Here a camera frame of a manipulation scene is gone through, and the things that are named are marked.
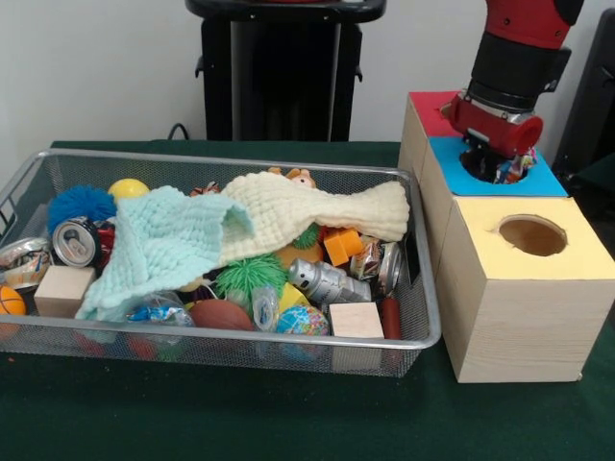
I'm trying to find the black and silver soda can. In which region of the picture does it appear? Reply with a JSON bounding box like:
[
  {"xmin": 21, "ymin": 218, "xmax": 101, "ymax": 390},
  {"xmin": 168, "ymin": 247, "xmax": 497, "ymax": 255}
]
[{"xmin": 51, "ymin": 216, "xmax": 104, "ymax": 268}]

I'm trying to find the green spiky ball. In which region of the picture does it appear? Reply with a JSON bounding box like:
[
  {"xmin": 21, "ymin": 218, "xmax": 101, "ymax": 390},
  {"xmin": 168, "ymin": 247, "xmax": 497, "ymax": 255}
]
[{"xmin": 215, "ymin": 253, "xmax": 288, "ymax": 308}]

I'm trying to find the orange toy basketball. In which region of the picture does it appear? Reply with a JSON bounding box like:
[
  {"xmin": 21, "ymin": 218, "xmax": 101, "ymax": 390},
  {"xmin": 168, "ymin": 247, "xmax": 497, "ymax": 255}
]
[{"xmin": 0, "ymin": 285, "xmax": 28, "ymax": 317}]

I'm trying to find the black chair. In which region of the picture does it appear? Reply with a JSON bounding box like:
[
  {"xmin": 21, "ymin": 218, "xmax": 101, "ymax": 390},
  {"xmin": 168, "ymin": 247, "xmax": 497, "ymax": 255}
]
[{"xmin": 552, "ymin": 8, "xmax": 615, "ymax": 193}]

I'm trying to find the silver toy robot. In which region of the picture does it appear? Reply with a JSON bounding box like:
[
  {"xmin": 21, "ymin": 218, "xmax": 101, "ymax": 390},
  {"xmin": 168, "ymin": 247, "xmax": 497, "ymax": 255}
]
[{"xmin": 287, "ymin": 257, "xmax": 372, "ymax": 303}]

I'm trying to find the cream waffle cloth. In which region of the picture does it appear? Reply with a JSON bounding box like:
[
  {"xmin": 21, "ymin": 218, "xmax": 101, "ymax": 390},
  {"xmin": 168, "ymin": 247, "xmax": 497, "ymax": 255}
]
[{"xmin": 218, "ymin": 173, "xmax": 410, "ymax": 268}]

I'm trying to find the yellow ball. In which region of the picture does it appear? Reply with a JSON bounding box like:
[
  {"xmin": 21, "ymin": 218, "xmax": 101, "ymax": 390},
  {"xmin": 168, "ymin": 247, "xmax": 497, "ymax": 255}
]
[{"xmin": 108, "ymin": 178, "xmax": 151, "ymax": 201}]

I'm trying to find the plain wooden cube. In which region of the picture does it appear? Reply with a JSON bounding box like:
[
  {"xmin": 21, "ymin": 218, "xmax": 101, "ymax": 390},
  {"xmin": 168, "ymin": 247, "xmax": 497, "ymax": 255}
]
[
  {"xmin": 34, "ymin": 265, "xmax": 97, "ymax": 319},
  {"xmin": 329, "ymin": 301, "xmax": 385, "ymax": 339}
]

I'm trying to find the brown toy football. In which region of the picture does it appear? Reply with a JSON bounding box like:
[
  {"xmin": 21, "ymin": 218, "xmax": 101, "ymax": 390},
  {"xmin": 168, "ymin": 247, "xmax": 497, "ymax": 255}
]
[{"xmin": 190, "ymin": 300, "xmax": 256, "ymax": 332}]

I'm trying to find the dark green tablecloth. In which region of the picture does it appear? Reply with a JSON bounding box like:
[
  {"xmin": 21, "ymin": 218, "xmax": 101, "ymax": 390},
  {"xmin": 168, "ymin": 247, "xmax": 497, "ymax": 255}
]
[{"xmin": 0, "ymin": 138, "xmax": 615, "ymax": 461}]

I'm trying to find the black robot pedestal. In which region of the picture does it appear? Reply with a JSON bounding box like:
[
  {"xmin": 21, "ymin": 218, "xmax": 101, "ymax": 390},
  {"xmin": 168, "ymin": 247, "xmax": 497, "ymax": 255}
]
[{"xmin": 184, "ymin": 0, "xmax": 388, "ymax": 142}]

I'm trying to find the orange plastic block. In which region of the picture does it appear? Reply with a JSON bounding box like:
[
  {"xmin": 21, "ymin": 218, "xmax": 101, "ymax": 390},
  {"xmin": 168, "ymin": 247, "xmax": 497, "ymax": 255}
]
[{"xmin": 324, "ymin": 228, "xmax": 365, "ymax": 267}]

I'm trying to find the wooden box with three holes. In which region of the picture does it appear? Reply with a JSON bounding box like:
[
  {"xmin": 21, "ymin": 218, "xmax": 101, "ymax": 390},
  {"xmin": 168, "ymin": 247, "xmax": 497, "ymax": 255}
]
[{"xmin": 398, "ymin": 90, "xmax": 615, "ymax": 384}]

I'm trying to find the blue spiky ball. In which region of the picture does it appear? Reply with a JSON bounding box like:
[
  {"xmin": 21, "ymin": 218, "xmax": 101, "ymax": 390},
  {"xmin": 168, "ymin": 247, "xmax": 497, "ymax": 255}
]
[{"xmin": 46, "ymin": 184, "xmax": 118, "ymax": 236}]

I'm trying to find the globe print ball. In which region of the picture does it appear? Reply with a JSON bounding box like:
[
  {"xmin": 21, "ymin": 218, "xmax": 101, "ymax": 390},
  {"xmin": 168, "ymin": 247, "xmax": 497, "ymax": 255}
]
[{"xmin": 276, "ymin": 303, "xmax": 332, "ymax": 336}]

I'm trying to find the mint green waffle cloth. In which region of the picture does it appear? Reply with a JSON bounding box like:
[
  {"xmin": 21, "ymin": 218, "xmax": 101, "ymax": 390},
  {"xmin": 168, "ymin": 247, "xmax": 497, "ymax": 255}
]
[{"xmin": 75, "ymin": 185, "xmax": 256, "ymax": 322}]

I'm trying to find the polka dot cloth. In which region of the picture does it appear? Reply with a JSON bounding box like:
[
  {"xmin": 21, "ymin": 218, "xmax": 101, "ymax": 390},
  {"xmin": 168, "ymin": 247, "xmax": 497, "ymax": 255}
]
[{"xmin": 494, "ymin": 148, "xmax": 537, "ymax": 184}]

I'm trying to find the silver mesh bin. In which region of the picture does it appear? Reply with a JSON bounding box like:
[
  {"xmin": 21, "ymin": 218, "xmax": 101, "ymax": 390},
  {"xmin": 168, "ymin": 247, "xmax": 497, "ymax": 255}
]
[{"xmin": 0, "ymin": 148, "xmax": 443, "ymax": 380}]

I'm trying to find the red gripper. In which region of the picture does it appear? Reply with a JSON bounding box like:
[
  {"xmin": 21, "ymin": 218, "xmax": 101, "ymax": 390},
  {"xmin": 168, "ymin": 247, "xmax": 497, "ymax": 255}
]
[{"xmin": 449, "ymin": 93, "xmax": 545, "ymax": 182}]

